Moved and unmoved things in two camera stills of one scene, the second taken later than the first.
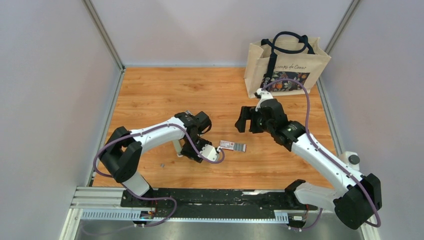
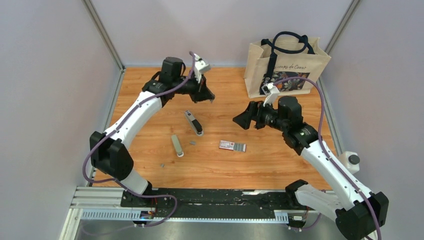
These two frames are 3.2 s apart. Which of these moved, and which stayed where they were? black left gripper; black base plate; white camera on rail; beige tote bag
Moved: black left gripper
Stayed: white camera on rail; black base plate; beige tote bag
